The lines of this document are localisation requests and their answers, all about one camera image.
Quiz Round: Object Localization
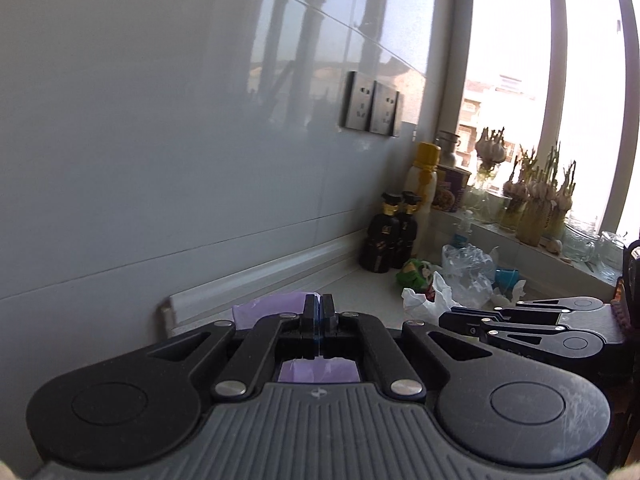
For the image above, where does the glass jar of sprouting garlic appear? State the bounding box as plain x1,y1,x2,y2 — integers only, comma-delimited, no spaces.
501,146,538,233
517,146,561,247
545,160,576,241

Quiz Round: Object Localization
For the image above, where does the clear glass mug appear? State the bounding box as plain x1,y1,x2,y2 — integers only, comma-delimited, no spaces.
595,230,630,283
562,212,598,263

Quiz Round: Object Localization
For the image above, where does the clear hand sanitizer bottle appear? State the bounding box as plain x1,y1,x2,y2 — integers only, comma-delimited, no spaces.
452,210,476,248

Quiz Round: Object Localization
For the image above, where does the purple instant noodle cup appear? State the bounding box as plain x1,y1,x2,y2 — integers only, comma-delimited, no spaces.
431,164,472,213

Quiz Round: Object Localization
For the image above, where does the hanging garlic bunch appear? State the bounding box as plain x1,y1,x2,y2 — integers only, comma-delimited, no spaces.
474,127,508,163

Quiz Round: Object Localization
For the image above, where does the green snack wrapper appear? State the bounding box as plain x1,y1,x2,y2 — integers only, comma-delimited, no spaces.
396,258,436,288

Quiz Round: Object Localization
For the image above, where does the purple plastic bag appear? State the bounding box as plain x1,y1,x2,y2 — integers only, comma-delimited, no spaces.
231,290,361,383

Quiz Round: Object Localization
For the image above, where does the stainless steel bottle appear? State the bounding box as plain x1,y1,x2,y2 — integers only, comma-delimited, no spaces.
436,130,462,167

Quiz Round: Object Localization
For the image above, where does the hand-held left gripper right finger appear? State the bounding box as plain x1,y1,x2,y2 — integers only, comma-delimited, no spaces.
320,294,498,402

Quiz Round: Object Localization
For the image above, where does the small white plastic bag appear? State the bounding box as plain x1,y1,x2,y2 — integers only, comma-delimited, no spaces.
401,271,466,320

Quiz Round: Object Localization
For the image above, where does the clear glass jar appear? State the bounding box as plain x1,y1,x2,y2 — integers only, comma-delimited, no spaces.
467,160,511,223

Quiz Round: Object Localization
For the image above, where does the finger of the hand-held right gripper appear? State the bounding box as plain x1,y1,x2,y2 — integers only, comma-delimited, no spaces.
439,315,569,355
450,297,576,325

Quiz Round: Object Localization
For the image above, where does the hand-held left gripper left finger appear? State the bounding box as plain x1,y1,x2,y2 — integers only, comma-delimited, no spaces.
145,294,321,403

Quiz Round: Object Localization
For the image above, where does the black bottle with gold collar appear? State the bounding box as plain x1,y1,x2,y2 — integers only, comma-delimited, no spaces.
395,190,420,270
360,191,401,274

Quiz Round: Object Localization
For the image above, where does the white bottle with yellow cap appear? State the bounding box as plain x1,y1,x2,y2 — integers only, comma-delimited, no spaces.
402,142,443,256

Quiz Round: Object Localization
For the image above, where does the blue face mask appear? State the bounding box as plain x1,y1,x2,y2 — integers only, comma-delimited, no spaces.
494,267,521,291

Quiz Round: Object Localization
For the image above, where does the white vertical pipe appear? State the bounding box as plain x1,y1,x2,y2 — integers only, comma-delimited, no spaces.
435,0,473,136

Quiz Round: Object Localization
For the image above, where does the crumpled clear plastic bag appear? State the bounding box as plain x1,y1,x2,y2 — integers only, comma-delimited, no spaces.
441,242,501,306

